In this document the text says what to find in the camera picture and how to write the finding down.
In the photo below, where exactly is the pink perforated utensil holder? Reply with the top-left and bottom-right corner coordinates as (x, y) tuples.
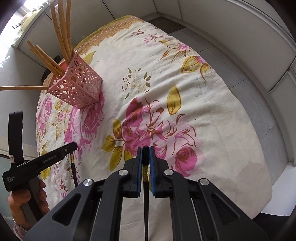
(47, 52), (102, 109)

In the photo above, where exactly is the light wooden chopstick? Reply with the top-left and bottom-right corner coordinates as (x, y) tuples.
(66, 0), (74, 60)

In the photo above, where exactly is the floral cream tablecloth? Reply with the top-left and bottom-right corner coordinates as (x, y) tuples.
(35, 14), (273, 241)

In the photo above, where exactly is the black chopstick gold band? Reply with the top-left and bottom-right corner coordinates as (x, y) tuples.
(70, 153), (78, 187)
(142, 146), (149, 241)

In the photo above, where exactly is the person's left hand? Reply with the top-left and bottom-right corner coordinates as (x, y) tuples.
(7, 178), (50, 231)

